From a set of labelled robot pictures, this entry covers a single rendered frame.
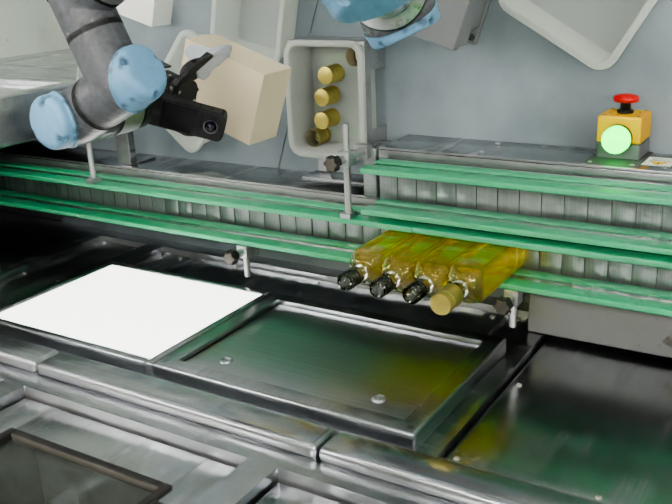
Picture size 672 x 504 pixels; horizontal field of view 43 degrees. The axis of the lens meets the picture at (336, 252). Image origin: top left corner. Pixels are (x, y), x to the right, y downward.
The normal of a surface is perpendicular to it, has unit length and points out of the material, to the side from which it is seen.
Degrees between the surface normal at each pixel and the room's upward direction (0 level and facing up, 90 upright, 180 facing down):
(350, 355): 90
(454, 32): 1
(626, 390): 89
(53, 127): 0
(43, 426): 90
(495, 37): 0
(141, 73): 89
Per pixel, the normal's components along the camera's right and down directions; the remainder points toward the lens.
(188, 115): 0.00, 0.50
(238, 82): -0.52, 0.30
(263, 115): 0.82, 0.44
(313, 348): -0.04, -0.94
